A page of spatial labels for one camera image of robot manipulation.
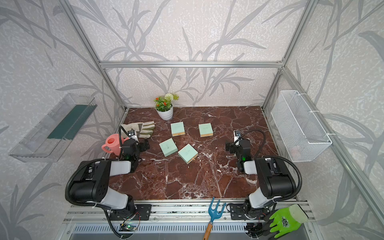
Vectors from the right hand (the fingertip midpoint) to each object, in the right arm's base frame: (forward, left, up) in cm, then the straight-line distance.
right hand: (234, 137), depth 95 cm
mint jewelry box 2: (+10, +18, -5) cm, 21 cm away
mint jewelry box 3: (-5, +42, -2) cm, 42 cm away
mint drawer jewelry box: (-9, +30, -4) cm, 32 cm away
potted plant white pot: (+20, +47, +9) cm, 52 cm away
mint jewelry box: (+11, +38, -4) cm, 40 cm away
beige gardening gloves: (+11, +63, -5) cm, 64 cm away
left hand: (-1, +61, +1) cm, 61 cm away
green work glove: (-44, -20, -5) cm, 48 cm away
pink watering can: (-7, +74, +5) cm, 74 cm away
